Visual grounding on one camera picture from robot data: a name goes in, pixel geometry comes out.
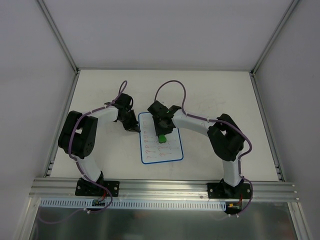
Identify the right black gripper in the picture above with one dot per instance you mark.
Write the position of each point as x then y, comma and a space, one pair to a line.
162, 128

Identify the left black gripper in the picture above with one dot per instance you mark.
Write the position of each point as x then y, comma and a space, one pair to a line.
130, 124

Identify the green black eraser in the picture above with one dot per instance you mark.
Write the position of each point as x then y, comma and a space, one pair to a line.
162, 138

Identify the blue framed whiteboard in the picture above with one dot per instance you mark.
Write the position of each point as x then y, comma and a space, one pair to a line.
151, 150

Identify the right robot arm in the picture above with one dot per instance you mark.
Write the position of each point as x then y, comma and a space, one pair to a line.
224, 135

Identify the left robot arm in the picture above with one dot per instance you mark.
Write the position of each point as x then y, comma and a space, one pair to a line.
78, 134

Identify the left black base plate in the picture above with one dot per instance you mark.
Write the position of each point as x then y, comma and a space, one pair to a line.
85, 188

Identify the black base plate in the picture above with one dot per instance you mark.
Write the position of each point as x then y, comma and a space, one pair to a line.
221, 190
85, 188

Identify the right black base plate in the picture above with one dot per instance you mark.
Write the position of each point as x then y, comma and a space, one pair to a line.
221, 190

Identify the white slotted cable duct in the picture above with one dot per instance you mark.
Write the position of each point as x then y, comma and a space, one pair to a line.
90, 203

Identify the aluminium mounting rail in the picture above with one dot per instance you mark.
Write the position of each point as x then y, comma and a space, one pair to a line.
170, 190

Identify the left aluminium frame post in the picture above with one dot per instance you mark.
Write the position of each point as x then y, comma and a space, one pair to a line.
57, 34

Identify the aluminium frame post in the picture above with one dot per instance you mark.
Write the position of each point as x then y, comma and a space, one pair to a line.
275, 34
57, 34

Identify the right aluminium frame post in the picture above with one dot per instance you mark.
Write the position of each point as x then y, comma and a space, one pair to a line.
275, 34

